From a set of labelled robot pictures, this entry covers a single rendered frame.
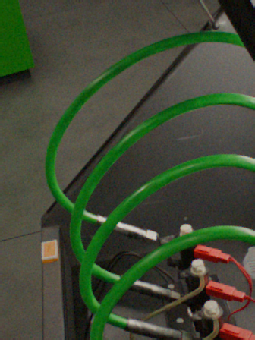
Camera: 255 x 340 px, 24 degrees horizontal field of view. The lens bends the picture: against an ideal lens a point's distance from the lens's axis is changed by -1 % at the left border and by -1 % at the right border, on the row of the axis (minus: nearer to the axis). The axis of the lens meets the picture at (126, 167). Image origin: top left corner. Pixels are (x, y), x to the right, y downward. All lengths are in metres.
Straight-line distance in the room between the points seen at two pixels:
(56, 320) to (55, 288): 0.08
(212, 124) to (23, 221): 1.86
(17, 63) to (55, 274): 3.21
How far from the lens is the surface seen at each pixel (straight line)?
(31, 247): 2.78
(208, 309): 0.80
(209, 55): 1.13
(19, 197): 3.11
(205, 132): 1.20
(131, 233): 0.90
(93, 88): 0.77
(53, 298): 1.12
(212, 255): 0.92
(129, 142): 0.72
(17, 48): 4.25
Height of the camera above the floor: 1.71
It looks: 33 degrees down
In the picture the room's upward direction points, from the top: 10 degrees counter-clockwise
